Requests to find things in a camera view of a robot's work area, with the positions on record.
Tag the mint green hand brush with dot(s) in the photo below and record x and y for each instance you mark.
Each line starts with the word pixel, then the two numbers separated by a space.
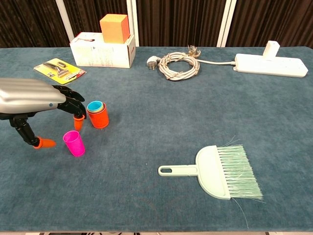
pixel 210 169

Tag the yellow razor blister pack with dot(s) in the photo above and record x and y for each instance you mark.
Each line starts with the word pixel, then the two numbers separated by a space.
pixel 61 72

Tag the orange foam cube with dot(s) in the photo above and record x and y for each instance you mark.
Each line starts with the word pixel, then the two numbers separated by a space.
pixel 113 29

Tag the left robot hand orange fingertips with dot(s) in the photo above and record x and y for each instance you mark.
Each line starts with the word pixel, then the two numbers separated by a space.
pixel 24 95

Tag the yellow cup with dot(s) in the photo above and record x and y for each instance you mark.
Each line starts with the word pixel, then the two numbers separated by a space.
pixel 103 108

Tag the white plug adapter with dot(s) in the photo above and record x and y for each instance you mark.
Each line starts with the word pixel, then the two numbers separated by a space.
pixel 270 49

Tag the white cardboard box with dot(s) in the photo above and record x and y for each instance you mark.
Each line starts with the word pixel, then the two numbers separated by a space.
pixel 97 55

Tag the white power strip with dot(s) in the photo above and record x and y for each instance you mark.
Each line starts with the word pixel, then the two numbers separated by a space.
pixel 269 65

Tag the pink cup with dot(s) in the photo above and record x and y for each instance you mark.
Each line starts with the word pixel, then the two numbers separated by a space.
pixel 75 145

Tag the large orange cup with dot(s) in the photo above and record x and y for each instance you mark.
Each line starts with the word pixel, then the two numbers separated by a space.
pixel 99 120

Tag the light blue cup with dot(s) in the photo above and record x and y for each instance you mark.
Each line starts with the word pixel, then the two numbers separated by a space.
pixel 94 106

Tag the teal table cloth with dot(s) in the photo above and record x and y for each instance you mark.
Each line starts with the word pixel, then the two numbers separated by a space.
pixel 171 117

